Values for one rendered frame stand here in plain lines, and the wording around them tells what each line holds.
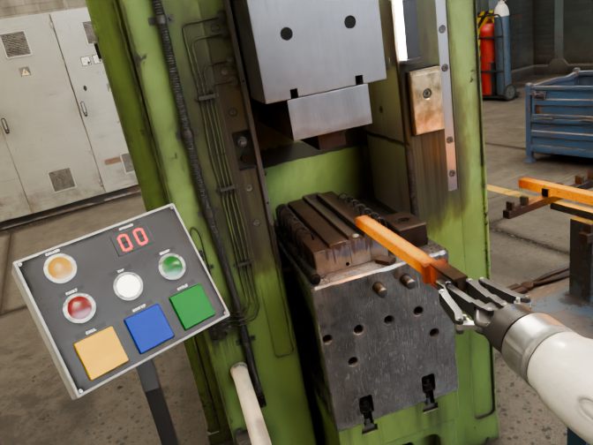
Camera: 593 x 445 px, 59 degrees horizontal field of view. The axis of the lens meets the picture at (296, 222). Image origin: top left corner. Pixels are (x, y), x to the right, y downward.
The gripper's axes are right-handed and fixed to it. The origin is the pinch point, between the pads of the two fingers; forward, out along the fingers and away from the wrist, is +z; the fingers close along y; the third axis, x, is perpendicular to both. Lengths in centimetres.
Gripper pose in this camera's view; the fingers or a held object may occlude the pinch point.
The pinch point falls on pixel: (447, 279)
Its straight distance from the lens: 94.9
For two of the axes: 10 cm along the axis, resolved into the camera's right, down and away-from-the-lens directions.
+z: -2.7, -3.0, 9.1
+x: -1.6, -9.2, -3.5
